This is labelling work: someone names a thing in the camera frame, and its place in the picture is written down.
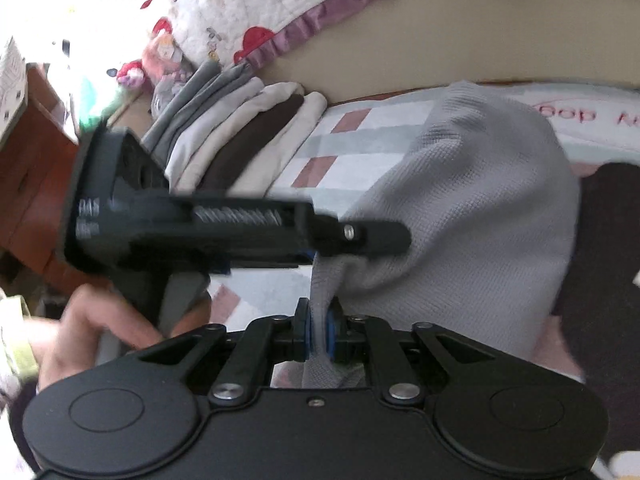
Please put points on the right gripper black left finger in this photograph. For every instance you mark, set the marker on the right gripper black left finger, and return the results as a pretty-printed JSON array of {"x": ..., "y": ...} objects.
[{"x": 136, "y": 414}]

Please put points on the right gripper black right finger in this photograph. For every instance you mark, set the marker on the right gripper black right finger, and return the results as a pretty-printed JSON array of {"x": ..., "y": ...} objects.
[{"x": 496, "y": 412}]

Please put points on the grey knit sweater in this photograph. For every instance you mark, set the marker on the grey knit sweater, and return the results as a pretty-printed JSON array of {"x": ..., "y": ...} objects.
[{"x": 491, "y": 204}]

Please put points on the stack of folded clothes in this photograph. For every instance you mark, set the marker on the stack of folded clothes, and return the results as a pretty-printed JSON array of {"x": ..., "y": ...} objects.
[{"x": 227, "y": 131}]

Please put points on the person left hand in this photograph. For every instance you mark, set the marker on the person left hand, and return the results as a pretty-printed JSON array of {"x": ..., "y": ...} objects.
[{"x": 70, "y": 345}]

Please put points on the brown wooden cabinet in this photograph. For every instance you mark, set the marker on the brown wooden cabinet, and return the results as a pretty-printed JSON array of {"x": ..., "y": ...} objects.
[{"x": 36, "y": 165}]

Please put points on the dark brown garment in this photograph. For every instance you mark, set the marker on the dark brown garment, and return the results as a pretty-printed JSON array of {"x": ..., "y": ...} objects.
[{"x": 599, "y": 300}]

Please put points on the beige bed base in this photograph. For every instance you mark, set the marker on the beige bed base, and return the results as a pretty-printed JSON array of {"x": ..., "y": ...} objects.
[{"x": 397, "y": 45}]

